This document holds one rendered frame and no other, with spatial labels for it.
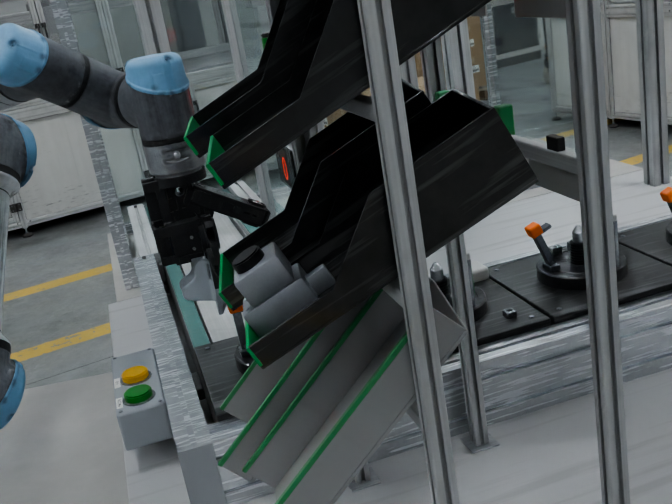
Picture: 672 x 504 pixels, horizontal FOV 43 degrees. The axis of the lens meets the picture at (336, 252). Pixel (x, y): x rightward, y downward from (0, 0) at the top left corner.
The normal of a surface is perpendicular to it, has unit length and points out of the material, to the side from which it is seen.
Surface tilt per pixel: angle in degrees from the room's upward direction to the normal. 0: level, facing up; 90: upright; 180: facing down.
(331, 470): 90
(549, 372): 90
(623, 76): 90
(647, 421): 0
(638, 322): 90
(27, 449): 0
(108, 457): 0
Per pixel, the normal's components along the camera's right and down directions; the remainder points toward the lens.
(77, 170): 0.43, 0.22
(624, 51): -0.89, 0.28
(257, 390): 0.11, 0.30
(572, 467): -0.16, -0.93
